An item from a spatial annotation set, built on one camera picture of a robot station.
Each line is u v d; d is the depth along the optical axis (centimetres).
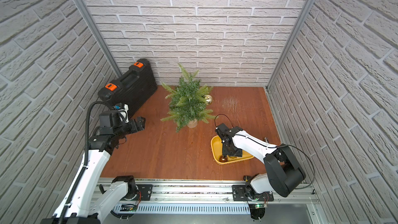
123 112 63
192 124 94
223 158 81
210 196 74
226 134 63
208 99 76
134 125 67
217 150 84
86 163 45
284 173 43
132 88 93
